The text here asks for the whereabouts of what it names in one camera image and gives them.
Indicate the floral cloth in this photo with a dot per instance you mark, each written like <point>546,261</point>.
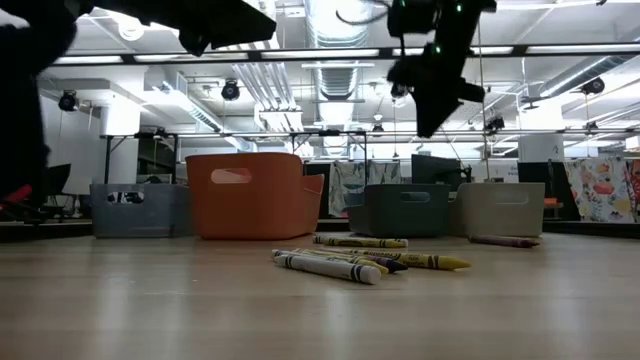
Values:
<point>600,190</point>
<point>350,190</point>

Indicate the black overhead beam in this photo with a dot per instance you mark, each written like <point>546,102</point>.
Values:
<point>520,49</point>

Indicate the orange plastic bin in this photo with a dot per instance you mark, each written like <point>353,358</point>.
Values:
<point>255,205</point>

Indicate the thin beige pole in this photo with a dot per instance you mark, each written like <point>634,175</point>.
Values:
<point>485,150</point>

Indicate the black background table frame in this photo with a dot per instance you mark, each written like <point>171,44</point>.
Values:
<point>106,160</point>

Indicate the teal plastic bin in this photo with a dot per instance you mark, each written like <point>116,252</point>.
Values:
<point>400,215</point>

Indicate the yellow crayon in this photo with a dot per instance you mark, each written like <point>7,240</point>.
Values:
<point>430,260</point>
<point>360,243</point>
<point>367,265</point>

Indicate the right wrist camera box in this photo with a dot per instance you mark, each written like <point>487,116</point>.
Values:
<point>410,17</point>

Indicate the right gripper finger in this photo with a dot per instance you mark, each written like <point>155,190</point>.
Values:
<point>432,120</point>

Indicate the red chair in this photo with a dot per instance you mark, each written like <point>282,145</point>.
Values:
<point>17,196</point>

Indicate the white light strip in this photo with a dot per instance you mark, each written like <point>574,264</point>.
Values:
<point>90,60</point>
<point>320,53</point>
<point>495,50</point>
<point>155,58</point>
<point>590,48</point>

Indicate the white crayon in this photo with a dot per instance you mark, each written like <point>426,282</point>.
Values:
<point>280,253</point>
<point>370,236</point>
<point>325,268</point>

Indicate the smoky grey plastic bin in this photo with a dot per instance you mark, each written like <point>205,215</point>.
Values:
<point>140,220</point>

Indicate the white plastic bin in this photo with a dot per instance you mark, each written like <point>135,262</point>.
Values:
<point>500,217</point>

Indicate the purple crayon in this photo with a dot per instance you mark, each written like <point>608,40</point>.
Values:
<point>500,241</point>
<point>395,265</point>

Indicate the dark partition panel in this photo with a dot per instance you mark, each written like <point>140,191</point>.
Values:
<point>562,190</point>

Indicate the black ceiling spotlight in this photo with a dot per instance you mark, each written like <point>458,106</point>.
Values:
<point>593,86</point>
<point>495,125</point>
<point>230,91</point>
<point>70,101</point>
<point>378,130</point>

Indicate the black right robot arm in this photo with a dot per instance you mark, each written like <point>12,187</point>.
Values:
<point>470,5</point>

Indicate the silver ventilation duct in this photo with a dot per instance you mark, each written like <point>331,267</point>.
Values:
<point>340,80</point>
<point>565,82</point>

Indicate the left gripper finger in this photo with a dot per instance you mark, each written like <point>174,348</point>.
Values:
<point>240,22</point>

